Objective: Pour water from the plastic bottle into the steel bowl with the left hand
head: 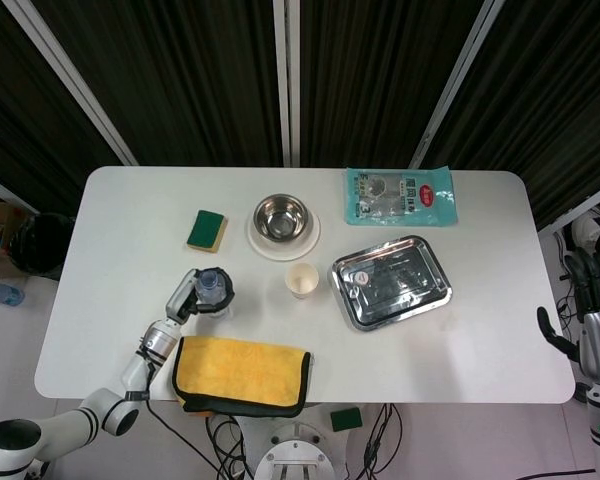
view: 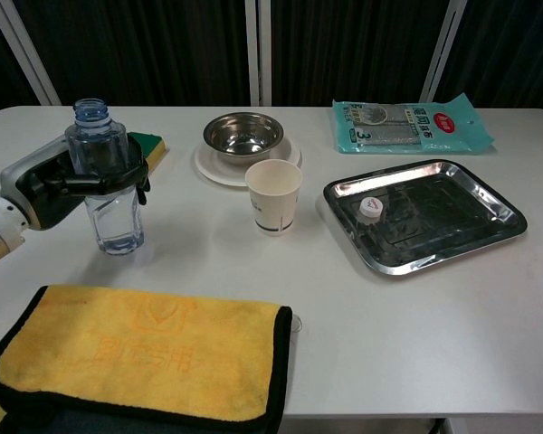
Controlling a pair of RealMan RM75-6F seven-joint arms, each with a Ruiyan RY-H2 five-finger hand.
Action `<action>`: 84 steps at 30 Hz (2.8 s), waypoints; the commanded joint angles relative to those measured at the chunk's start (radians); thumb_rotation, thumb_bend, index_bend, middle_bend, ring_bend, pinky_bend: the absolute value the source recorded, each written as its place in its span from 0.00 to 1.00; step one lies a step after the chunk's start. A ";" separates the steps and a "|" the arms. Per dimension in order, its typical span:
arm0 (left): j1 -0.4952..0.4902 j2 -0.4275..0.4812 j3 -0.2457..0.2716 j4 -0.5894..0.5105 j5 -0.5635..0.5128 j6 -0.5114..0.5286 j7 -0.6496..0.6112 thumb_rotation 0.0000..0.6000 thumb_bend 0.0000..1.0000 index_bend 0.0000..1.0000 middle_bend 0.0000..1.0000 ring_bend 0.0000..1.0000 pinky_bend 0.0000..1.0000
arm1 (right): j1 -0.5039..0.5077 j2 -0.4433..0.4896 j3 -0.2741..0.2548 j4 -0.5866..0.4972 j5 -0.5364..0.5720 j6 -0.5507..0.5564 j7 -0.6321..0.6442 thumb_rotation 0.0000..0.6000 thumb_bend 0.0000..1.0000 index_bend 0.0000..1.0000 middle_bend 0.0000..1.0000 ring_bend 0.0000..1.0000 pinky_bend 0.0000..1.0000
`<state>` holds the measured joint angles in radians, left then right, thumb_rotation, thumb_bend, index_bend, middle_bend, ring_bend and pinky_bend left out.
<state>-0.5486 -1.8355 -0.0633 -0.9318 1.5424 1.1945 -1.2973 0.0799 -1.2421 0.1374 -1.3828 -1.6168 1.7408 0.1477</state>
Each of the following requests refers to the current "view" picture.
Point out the white partition post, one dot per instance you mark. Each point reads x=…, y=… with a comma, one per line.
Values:
x=27, y=50
x=259, y=45
x=443, y=50

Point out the stainless steel bowl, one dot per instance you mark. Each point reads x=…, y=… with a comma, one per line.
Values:
x=242, y=135

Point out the white bottle cap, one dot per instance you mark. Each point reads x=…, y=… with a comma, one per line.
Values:
x=370, y=210

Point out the green yellow sponge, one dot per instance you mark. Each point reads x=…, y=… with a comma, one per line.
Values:
x=156, y=147

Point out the white paper cup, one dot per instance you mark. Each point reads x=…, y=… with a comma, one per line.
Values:
x=273, y=203

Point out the stainless steel tray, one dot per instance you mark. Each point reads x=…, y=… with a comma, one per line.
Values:
x=434, y=221

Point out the teal packaged dishcloth bag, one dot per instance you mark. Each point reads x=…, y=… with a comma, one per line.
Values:
x=457, y=135

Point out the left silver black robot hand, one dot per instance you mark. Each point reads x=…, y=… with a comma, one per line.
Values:
x=31, y=181

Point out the clear plastic water bottle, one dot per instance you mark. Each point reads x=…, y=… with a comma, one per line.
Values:
x=113, y=221

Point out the white round plate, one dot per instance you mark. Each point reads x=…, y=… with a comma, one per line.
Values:
x=212, y=172

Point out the black pleated curtain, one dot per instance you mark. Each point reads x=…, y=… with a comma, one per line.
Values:
x=0, y=54
x=154, y=45
x=516, y=45
x=344, y=45

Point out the yellow black-edged microfiber towel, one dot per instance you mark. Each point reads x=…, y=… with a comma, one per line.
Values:
x=140, y=352

